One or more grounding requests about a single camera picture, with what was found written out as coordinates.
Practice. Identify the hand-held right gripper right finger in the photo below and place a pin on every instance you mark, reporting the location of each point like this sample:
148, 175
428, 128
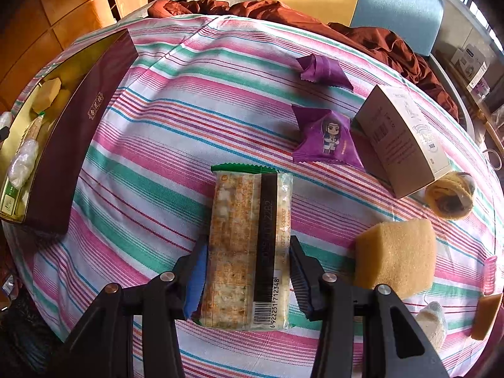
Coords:
303, 287

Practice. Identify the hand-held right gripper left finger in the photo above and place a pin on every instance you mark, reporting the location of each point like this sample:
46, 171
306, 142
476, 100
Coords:
197, 279

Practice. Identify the cracker packet with green ends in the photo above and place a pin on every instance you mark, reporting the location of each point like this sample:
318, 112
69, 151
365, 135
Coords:
33, 130
236, 244

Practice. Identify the yellow sponge block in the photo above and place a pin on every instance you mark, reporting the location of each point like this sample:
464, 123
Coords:
393, 256
49, 92

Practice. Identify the purple snack packet cartoon figure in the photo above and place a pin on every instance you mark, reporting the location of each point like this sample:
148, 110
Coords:
315, 141

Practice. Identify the small beige cardboard box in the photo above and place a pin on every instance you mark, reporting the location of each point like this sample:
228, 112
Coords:
393, 145

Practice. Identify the yellow sock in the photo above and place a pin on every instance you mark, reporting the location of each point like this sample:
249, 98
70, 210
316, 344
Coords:
445, 191

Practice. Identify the maroon tin box gold inside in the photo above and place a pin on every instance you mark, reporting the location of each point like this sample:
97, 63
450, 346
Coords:
86, 126

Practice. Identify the clear plastic bag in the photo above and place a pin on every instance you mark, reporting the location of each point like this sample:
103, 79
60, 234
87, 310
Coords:
23, 161

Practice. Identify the plain purple snack packet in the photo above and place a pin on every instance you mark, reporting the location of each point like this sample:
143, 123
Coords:
323, 69

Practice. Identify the white rolled sock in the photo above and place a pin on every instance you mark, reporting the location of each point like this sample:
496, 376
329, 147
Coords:
433, 323

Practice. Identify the orange sponge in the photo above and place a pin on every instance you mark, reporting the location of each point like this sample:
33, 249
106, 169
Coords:
486, 315

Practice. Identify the pink hair roller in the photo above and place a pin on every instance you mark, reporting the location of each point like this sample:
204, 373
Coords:
490, 275

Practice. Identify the striped bed sheet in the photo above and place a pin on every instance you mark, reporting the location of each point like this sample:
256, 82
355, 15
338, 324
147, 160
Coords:
197, 86

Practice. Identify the wooden side table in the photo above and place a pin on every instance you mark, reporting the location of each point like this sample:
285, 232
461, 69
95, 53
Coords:
494, 126

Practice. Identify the rust brown quilt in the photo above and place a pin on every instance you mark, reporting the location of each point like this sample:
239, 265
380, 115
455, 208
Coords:
374, 43

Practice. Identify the small purple container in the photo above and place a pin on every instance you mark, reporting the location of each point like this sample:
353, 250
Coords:
481, 86

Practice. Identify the white carton box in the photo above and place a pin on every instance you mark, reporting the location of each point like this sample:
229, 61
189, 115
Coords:
468, 63

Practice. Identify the wooden wardrobe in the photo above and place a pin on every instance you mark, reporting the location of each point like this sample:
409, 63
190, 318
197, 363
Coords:
59, 15

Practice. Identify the grey yellow blue armchair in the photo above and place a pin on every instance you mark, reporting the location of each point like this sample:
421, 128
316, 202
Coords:
393, 0

